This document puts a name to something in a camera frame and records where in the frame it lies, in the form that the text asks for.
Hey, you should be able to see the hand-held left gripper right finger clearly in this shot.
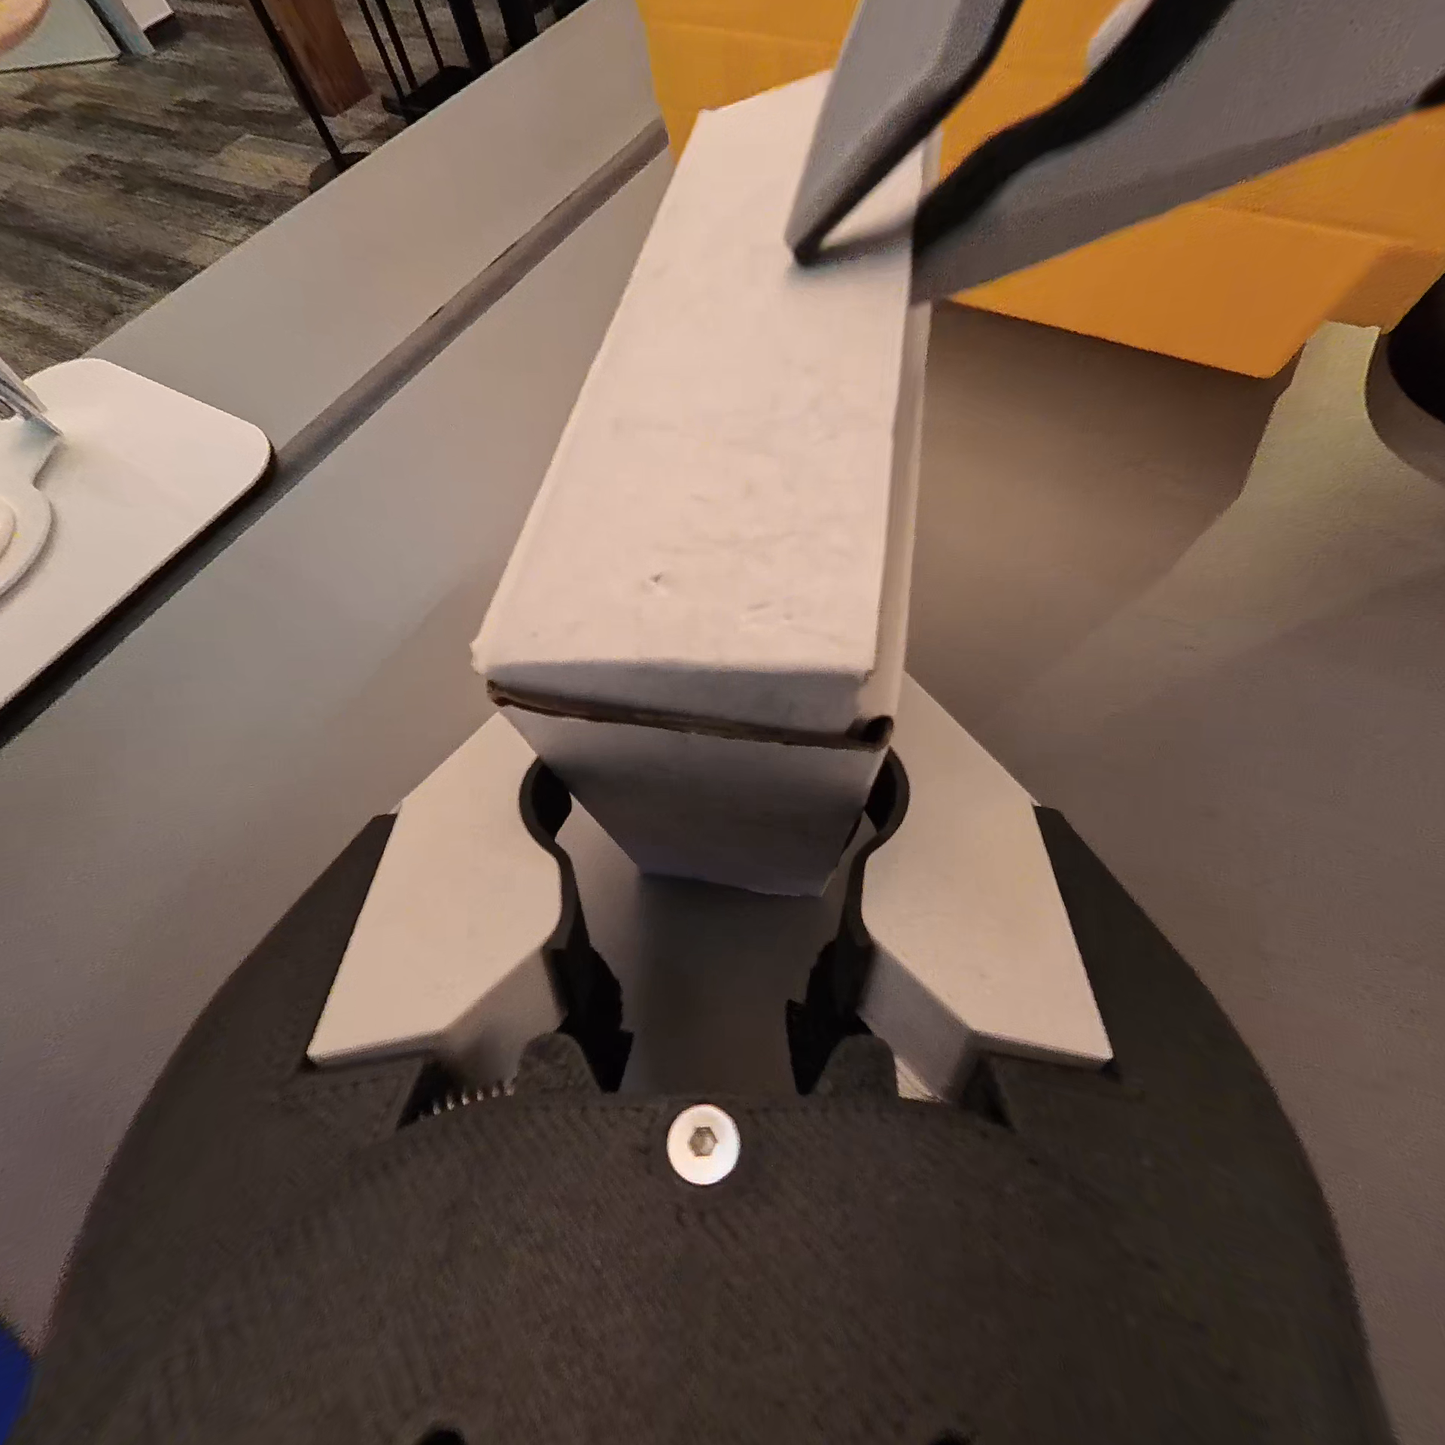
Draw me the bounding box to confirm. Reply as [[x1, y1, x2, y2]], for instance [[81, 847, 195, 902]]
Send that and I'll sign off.
[[788, 680, 1115, 1103]]

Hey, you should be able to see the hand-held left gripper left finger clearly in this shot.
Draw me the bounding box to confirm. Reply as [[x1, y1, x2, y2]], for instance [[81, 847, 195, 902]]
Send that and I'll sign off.
[[305, 715, 631, 1095]]

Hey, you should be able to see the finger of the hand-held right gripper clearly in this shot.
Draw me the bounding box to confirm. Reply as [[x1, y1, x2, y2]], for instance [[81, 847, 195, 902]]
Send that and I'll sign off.
[[908, 0, 1445, 307], [786, 0, 1024, 269]]

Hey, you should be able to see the yellow plastic bin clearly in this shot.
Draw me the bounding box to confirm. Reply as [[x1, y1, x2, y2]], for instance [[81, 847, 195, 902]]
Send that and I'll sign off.
[[638, 0, 1445, 381]]

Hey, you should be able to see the white cardboard mailer box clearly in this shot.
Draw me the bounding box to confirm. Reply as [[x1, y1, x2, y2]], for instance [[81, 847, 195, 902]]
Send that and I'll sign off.
[[470, 73, 945, 899]]

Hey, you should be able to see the black metal rack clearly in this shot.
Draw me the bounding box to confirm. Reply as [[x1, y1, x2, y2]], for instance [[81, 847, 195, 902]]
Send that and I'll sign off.
[[243, 0, 588, 193]]

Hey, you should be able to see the white document stand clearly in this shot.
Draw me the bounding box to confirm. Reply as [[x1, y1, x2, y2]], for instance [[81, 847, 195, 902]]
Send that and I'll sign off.
[[0, 360, 275, 716]]

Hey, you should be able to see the wooden post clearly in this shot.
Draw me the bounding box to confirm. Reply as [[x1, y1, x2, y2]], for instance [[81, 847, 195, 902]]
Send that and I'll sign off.
[[258, 0, 373, 118]]

